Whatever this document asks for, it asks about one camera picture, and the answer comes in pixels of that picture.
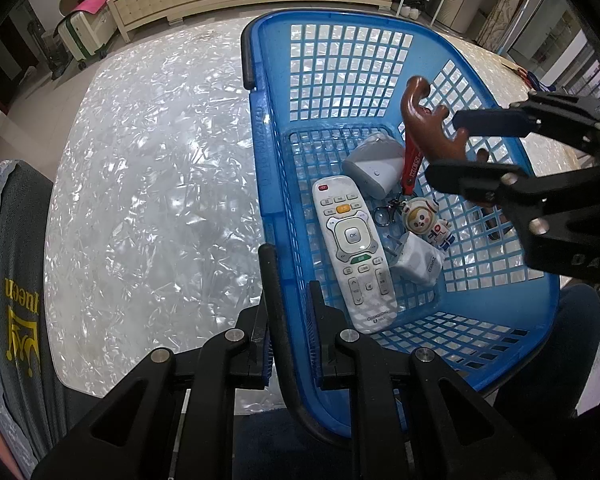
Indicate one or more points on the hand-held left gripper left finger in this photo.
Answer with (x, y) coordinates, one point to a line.
(257, 360)

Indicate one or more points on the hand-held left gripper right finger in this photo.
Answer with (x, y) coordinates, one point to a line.
(317, 350)

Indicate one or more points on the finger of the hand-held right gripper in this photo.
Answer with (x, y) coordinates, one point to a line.
(470, 175)
(490, 122)

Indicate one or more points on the brown wooden slingshot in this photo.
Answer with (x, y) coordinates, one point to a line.
(427, 125)

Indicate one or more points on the white grey plastic device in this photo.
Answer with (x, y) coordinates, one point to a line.
(375, 165)

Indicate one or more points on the small white charger cube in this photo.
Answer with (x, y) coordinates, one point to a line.
(420, 260)

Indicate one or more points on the white remote control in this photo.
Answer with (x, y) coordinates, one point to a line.
(352, 250)

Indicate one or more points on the blue plastic basket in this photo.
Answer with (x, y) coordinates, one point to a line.
(330, 85)

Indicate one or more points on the small white floor jars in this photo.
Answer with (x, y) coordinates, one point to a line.
(410, 10)

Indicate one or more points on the grey chair with yellow print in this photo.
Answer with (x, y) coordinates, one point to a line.
(20, 310)

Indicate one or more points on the white green suitcase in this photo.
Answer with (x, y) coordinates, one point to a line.
(82, 35)

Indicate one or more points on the pink cloth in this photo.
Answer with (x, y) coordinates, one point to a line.
(96, 1)

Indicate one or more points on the round brown cardboard disc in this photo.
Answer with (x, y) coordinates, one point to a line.
(71, 0)

